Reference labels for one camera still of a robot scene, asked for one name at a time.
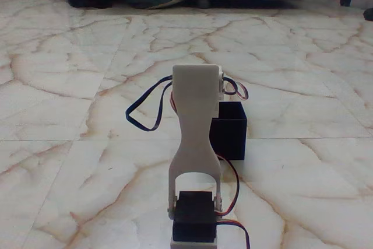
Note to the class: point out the black box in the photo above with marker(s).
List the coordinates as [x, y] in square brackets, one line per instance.
[230, 135]

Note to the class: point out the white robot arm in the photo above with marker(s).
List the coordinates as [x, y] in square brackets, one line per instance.
[195, 132]

